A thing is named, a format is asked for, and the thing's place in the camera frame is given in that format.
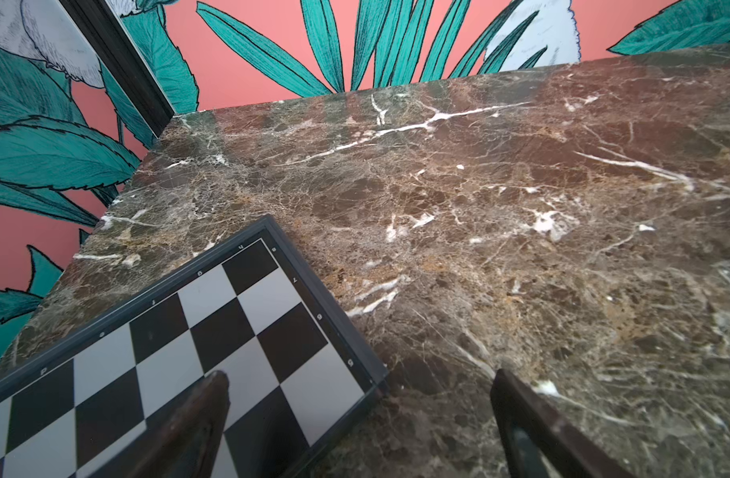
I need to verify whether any left black frame post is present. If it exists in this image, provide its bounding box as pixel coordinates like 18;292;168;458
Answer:
59;0;175;137

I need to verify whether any black white checkerboard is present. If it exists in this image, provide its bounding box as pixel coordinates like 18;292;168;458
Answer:
0;215;388;477

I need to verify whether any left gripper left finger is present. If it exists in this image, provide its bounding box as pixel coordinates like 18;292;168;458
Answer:
118;370;229;477

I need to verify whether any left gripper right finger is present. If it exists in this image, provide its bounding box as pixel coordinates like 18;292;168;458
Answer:
489;368;632;478

